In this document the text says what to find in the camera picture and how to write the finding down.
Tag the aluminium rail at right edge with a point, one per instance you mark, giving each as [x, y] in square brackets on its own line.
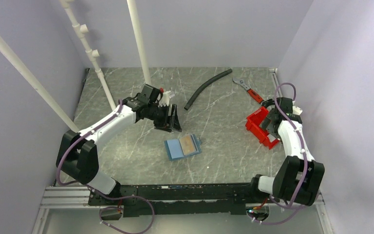
[273, 75]

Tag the white PVC pipe frame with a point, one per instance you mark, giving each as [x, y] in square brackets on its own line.
[80, 31]

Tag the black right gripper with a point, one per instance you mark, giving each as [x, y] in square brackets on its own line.
[267, 125]

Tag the black base bar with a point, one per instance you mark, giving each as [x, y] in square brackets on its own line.
[145, 207]

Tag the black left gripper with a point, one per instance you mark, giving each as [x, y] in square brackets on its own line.
[172, 122]

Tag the blue card holder wallet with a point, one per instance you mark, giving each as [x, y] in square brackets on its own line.
[174, 151]

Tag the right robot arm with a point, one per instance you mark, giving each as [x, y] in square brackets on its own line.
[299, 177]

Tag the red plastic bin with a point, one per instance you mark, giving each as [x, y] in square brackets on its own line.
[253, 125]

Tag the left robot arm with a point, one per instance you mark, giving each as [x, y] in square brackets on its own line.
[79, 151]

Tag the aluminium rail at front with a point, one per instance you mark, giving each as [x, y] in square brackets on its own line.
[83, 197]

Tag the red-handled adjustable wrench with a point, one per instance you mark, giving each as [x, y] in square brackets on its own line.
[248, 89]

